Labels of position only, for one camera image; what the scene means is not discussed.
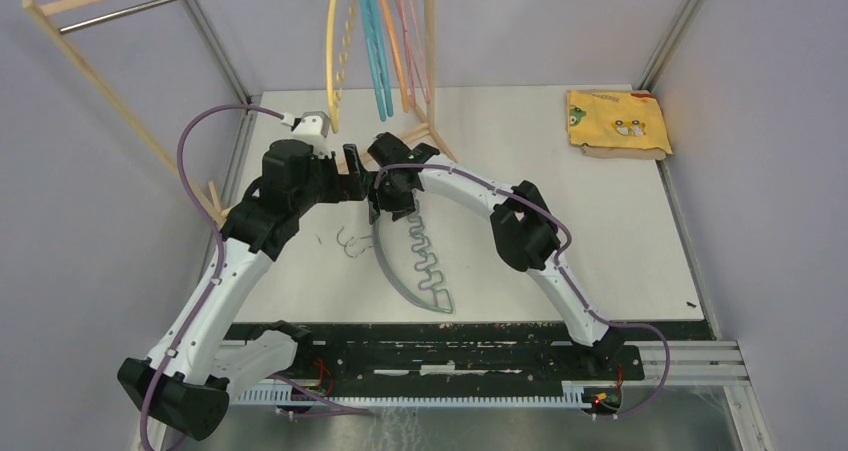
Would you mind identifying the orange wavy plastic hanger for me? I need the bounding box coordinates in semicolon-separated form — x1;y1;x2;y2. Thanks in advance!
378;0;412;112

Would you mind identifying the green plastic hanger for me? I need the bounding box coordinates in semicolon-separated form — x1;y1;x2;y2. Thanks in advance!
370;212;455;315

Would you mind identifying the purple plastic hanger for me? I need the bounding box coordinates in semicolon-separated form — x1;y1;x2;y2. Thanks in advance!
336;202;452;313

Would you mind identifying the pink wire hanger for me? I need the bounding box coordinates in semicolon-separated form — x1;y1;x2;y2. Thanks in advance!
394;0;430;107

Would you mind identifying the yellow plastic hanger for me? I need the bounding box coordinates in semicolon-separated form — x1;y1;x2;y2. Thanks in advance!
325;0;357;133

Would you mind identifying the teal plastic hanger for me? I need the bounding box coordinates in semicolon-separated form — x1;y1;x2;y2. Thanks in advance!
354;0;389;123

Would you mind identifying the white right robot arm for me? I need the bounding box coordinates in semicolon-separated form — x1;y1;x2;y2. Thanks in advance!
367;133;624;379

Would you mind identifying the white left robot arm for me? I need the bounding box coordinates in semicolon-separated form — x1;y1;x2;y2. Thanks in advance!
118;139;374;450

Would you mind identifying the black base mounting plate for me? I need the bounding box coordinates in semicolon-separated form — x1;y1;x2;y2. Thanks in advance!
283;322;645;398

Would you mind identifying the yellow printed folded cloth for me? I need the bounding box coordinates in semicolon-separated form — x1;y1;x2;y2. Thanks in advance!
565;89;673;161

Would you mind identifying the metal hanging rod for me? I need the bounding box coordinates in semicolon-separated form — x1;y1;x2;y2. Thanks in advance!
58;0;185;35

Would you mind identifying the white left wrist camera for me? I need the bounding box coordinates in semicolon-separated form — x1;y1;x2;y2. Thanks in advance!
280;111;330;158

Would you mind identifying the white slotted cable duct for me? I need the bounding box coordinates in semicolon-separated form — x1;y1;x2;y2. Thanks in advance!
231;380;618;412

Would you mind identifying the wooden clothes rack frame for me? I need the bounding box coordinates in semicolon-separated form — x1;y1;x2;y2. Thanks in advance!
22;0;455;228

